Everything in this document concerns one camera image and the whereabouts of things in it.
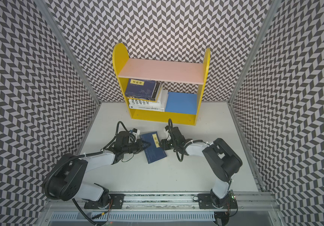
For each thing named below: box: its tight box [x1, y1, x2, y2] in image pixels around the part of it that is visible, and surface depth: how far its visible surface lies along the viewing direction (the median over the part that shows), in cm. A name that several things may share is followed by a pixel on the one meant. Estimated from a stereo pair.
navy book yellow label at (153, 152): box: [139, 130, 168, 164], surface depth 89 cm
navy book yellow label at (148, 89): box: [124, 78, 162, 102], surface depth 91 cm
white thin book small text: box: [129, 102, 167, 113], surface depth 95 cm
